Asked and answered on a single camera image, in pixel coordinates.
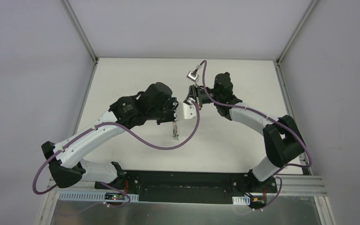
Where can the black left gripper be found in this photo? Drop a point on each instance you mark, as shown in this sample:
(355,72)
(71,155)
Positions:
(170,112)

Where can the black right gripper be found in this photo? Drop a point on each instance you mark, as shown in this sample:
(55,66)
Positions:
(197,96)

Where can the silver keyring with clips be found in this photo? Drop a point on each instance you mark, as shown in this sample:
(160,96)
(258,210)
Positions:
(175,128)

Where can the green tagged key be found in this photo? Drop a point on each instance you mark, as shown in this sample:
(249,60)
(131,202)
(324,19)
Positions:
(175,137)

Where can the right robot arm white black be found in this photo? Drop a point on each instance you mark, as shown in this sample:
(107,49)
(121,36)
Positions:
(282,139)

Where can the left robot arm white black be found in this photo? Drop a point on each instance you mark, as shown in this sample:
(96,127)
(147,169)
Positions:
(66,158)

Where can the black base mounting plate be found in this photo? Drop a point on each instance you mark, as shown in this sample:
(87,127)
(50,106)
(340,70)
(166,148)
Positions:
(191,187)

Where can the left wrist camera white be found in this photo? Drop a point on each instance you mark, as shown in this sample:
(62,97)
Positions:
(185,112)

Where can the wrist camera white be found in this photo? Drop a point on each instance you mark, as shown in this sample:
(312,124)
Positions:
(185,112)
(193,76)

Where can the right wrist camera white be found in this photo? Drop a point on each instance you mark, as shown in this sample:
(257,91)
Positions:
(193,76)

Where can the aluminium frame post left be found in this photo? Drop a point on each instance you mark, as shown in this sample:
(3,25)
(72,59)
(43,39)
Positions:
(79,30)

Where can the aluminium frame post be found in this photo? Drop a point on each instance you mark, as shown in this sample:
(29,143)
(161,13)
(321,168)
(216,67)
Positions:
(79,30)
(298,29)

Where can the aluminium frame post right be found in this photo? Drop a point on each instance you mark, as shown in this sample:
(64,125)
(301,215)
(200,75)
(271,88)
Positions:
(298,29)

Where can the aluminium front rail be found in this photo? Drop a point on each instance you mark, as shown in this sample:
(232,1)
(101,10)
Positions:
(298,185)

